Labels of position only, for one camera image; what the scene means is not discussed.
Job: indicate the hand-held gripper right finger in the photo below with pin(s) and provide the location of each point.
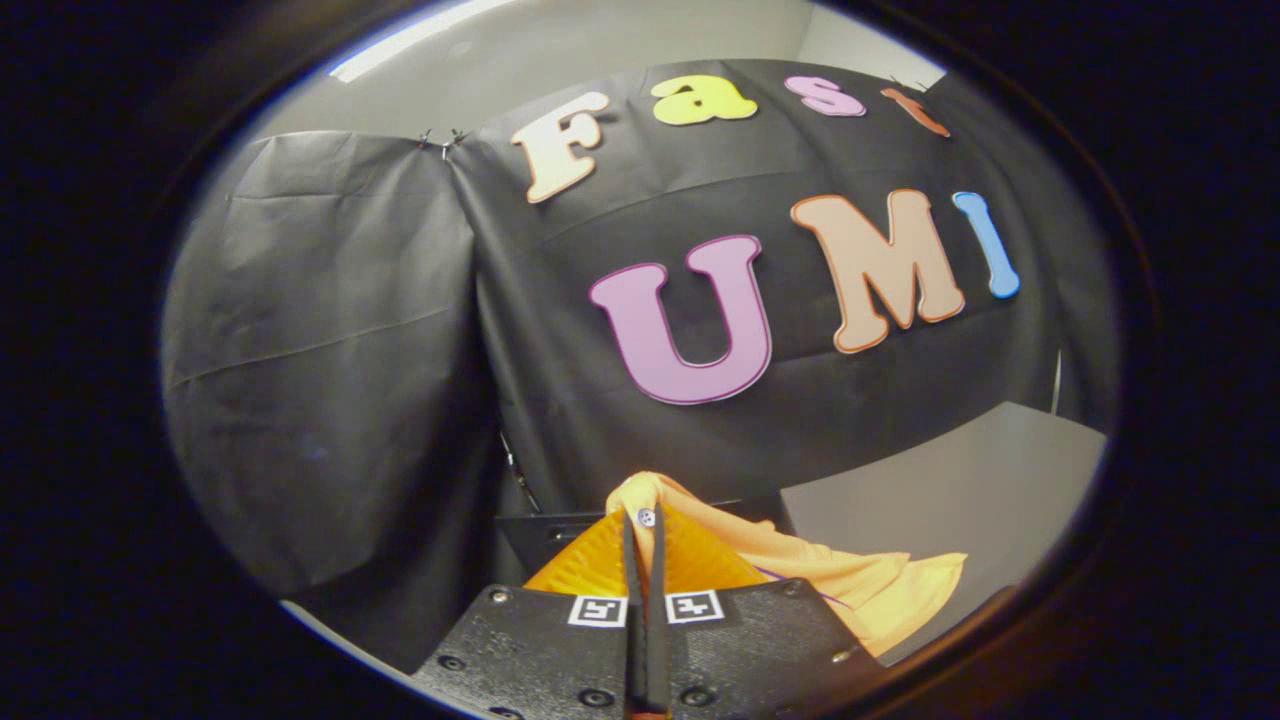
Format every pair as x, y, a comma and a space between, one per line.
760, 640

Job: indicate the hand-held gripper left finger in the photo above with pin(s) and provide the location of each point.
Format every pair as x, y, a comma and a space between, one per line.
540, 650

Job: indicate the orange shirt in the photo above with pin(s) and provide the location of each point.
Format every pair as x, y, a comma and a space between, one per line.
880, 590

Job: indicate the black backdrop cloth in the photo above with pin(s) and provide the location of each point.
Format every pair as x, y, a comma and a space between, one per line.
330, 350

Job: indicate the small metal clip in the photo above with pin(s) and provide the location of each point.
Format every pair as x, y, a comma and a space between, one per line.
905, 85
440, 142

